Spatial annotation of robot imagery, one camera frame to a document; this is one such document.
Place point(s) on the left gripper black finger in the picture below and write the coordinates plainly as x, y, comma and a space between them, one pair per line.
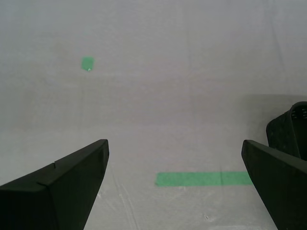
60, 191
283, 187

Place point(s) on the black perforated plastic basket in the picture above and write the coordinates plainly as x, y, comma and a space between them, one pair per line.
283, 134

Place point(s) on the long green tape strip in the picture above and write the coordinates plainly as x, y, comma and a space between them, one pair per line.
204, 179

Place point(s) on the small green tape mark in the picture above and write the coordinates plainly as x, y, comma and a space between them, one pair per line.
87, 63

